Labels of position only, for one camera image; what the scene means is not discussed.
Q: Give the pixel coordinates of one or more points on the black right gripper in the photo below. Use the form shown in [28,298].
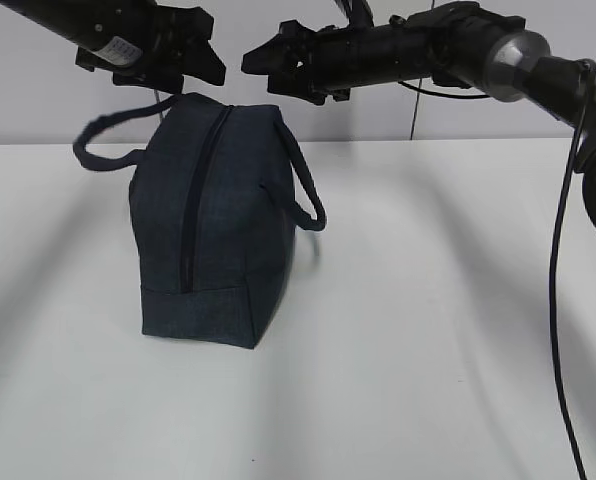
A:
[298,60]

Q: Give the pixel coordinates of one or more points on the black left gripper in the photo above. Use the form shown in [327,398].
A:
[152,46]

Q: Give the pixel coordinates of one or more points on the dark navy lunch bag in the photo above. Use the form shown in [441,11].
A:
[217,195]

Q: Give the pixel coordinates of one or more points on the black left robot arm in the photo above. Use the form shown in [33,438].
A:
[71,20]

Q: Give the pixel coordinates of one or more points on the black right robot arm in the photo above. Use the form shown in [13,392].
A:
[459,45]

